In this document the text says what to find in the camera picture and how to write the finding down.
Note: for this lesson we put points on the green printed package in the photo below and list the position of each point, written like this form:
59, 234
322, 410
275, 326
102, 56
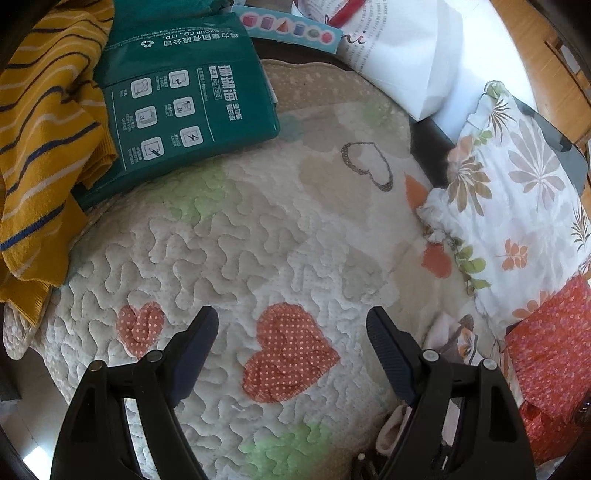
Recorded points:
182, 82

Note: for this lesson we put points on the colourful shapes box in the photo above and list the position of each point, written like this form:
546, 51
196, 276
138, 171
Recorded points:
288, 29

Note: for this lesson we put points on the quilted heart pattern bedspread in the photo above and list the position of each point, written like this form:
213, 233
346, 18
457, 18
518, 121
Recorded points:
292, 242

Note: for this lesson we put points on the white garment with grey band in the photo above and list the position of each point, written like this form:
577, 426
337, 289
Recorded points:
425, 378

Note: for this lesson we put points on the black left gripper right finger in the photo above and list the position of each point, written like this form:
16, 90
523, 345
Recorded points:
464, 421

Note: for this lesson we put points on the red floral patterned cloth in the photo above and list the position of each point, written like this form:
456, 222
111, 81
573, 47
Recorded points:
550, 352

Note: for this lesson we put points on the white floral leaf pillow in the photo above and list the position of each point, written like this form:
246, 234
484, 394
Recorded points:
512, 216

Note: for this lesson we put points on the white paper bag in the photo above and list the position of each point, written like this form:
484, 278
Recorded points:
410, 49

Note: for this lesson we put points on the yellow striped knit sweater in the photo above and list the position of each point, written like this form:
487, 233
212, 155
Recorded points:
54, 136

